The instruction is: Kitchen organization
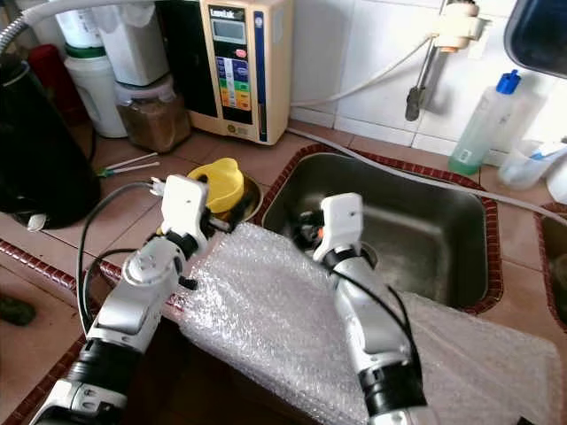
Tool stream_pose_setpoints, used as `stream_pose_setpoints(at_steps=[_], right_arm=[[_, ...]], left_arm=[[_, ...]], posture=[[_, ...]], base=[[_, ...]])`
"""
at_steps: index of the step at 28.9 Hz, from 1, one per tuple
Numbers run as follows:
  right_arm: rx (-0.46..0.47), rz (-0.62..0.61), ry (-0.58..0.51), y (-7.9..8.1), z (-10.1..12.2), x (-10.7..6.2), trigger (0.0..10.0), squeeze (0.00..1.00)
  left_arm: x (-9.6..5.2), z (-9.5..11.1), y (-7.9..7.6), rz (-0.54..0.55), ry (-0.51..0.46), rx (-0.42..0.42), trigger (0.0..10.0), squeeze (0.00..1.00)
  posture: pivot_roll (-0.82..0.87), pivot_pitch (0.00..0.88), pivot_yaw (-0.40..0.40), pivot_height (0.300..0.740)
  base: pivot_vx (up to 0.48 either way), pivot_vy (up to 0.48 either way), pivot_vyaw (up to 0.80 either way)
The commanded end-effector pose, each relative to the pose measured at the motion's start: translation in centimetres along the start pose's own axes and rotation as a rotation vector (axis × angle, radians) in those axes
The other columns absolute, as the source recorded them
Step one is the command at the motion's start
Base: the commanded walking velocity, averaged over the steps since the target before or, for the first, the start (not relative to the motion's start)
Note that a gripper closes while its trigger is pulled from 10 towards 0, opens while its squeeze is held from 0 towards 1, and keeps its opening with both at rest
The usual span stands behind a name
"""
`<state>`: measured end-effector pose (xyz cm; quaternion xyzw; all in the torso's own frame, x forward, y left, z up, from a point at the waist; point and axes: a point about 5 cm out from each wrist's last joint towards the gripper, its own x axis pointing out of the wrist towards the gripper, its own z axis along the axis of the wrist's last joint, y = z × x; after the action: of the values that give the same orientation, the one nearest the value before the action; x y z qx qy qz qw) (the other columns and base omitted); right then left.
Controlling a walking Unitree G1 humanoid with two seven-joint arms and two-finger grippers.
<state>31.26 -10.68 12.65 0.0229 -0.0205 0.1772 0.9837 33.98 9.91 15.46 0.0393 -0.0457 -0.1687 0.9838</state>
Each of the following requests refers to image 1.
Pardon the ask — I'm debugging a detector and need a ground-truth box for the stainless steel bowl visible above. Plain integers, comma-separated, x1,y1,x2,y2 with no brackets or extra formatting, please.
213,173,265,227

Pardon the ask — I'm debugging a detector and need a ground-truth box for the steel sink basin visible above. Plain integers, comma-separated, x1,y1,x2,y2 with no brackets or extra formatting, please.
536,204,567,333
261,152,504,313

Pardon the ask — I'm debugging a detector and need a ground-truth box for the dark green cucumber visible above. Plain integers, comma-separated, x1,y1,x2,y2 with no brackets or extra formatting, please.
0,294,38,327

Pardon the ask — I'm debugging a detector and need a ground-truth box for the white green-tipped stick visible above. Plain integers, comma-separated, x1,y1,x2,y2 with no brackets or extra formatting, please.
97,161,160,178
106,152,159,168

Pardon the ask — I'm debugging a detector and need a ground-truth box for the cream faucet diverter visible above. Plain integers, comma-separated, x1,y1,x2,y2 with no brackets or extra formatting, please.
434,0,493,52

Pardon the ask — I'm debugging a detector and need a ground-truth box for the clear bubble wrap sheet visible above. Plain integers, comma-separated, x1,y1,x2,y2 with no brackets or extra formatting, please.
177,221,567,425

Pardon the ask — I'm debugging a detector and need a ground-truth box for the clear blue-capped soap bottle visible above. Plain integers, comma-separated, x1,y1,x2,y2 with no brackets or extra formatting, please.
448,69,522,175

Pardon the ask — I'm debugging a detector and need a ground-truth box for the clear plastic cup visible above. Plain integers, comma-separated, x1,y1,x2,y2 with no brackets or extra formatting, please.
499,140,567,190

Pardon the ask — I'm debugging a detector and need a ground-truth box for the grey-white filter jug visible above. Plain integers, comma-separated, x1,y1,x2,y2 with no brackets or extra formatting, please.
93,4,171,88

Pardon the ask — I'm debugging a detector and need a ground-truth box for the black electric kettle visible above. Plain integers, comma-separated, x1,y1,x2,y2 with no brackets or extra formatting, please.
0,55,100,229

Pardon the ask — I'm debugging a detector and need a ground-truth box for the dark tray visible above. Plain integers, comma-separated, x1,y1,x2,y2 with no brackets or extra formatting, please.
503,0,567,79

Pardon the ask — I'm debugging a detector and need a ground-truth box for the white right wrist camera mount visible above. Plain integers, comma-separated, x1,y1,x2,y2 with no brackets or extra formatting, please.
319,192,366,253

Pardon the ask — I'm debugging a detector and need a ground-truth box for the dark red thermos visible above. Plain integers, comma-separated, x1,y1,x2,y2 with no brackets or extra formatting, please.
28,44,94,125

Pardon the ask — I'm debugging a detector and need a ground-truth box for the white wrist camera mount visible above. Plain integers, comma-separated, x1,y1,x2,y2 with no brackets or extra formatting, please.
319,192,366,253
160,174,213,240

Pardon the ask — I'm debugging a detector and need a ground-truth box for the metal faucet pipe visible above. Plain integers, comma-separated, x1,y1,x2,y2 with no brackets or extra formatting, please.
405,0,453,122

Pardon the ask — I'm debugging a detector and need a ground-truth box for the grey drain hose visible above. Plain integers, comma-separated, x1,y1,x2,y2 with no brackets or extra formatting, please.
286,128,567,224

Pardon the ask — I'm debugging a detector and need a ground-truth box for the yellow plastic cup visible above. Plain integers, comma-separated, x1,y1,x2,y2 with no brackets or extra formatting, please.
197,158,245,215

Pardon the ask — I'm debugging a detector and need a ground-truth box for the cream water ionizer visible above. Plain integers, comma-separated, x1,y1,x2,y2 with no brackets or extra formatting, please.
158,0,295,146

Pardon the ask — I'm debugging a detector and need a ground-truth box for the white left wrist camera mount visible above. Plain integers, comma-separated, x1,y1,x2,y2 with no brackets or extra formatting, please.
160,174,213,240

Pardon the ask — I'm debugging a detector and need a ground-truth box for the thin white hose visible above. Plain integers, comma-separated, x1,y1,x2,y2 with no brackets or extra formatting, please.
291,31,446,112

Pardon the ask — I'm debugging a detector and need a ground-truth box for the grey flexible spout hose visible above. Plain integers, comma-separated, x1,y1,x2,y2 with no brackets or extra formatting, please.
0,0,169,54

